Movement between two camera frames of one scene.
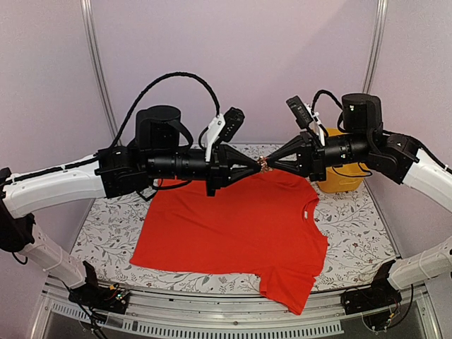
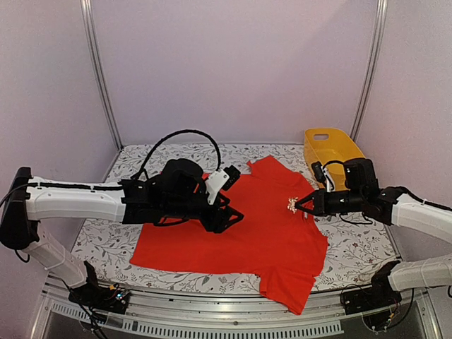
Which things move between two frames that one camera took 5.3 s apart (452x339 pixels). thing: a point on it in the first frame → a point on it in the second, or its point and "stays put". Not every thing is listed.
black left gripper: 222,159 → 228,213
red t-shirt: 256,224 stays put
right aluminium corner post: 376,37 stays put
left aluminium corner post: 99,70 stays put
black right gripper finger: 289,150 → 307,198
